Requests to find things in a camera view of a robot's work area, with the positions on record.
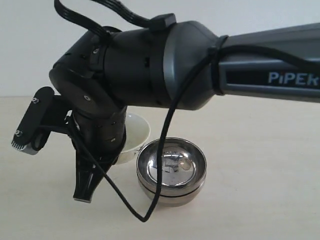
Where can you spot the plain stainless steel bowl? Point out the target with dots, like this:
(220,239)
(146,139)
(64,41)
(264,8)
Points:
(172,197)

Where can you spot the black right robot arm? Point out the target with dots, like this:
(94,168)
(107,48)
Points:
(145,67)

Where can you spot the white ceramic bowl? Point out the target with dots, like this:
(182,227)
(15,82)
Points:
(137,132)

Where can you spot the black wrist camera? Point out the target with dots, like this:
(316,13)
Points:
(45,114)

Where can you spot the patterned stainless steel bowl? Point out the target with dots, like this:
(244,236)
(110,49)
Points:
(184,167)

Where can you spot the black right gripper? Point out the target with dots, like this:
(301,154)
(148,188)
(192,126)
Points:
(104,136)

